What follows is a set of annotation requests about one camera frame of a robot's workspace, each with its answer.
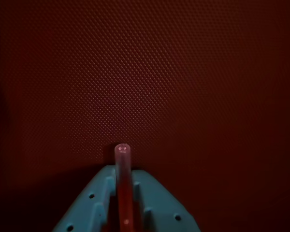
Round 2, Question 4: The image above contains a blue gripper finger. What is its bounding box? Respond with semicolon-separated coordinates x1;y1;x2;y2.
52;165;116;232
131;170;201;232

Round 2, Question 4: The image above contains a clear plastic tube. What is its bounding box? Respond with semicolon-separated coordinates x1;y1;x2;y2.
114;143;137;232

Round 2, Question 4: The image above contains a dark grey textured mat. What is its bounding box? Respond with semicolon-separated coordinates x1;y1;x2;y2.
0;0;290;232

